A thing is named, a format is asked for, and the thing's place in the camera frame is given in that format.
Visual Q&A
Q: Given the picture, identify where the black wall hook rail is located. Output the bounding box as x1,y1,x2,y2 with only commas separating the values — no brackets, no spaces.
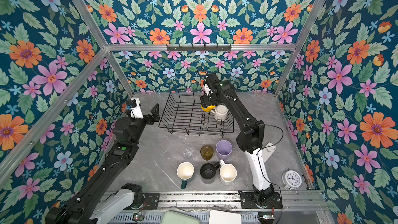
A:
166,44,232,52

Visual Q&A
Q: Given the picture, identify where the lilac plastic cup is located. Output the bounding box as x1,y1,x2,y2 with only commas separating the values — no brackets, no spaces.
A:
215,140,233,160

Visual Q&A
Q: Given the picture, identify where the pale green tray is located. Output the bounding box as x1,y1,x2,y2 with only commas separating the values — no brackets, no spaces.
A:
161,211,201,224

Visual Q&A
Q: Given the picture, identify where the clear glass cup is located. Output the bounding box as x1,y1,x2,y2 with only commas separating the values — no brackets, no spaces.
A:
181,144,195,160

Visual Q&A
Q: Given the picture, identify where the white mug red inside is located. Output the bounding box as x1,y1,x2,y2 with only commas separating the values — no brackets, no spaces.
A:
210,105,229,122

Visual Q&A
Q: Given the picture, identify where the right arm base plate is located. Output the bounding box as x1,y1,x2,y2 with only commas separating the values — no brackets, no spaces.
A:
238,191,283,209

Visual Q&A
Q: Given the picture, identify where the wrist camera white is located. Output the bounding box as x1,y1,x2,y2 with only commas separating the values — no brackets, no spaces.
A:
126,97,144,119
202,83,211,95

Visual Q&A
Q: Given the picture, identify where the cream mug green handle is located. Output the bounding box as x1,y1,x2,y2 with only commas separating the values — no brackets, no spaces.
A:
176,162,195,189

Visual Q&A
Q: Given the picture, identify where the white box front edge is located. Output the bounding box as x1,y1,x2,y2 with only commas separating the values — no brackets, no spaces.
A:
209,210,242,224

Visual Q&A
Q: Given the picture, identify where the white analog clock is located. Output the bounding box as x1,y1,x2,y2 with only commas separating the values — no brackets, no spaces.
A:
282,170,303,190

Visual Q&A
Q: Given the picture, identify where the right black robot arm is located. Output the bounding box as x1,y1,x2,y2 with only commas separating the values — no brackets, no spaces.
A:
200,73,275,207

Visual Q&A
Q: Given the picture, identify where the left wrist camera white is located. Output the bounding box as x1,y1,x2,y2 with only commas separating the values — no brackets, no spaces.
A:
126,97,144,119

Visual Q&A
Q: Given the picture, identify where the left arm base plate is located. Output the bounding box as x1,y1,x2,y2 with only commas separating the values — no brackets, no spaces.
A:
128,193,160,210

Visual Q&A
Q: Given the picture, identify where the black wire dish rack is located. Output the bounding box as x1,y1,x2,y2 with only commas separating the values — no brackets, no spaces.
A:
159,90,234,136

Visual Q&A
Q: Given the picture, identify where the black mug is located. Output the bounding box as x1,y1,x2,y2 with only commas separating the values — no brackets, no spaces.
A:
200,162,220,180

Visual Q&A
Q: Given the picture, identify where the white fluted mug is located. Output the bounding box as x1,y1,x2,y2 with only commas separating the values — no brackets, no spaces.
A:
219,160,237,185

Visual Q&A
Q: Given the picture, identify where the aluminium front rail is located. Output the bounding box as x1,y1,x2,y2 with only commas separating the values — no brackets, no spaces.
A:
117,190,329,213

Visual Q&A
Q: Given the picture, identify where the olive tinted glass cup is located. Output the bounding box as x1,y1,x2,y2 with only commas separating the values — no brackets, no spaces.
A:
200,145,214,161

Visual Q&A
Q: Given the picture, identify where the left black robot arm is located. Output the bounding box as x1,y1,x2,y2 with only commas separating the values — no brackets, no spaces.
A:
45,98,160,224

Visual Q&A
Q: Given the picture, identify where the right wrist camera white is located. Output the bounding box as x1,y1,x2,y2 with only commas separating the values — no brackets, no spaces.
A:
202,83,211,95

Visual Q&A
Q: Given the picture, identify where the yellow mug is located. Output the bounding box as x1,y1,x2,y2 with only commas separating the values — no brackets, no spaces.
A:
201,104,216,113

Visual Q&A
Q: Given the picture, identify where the white remote control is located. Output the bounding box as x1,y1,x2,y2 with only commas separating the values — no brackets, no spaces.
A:
262,142,277,163

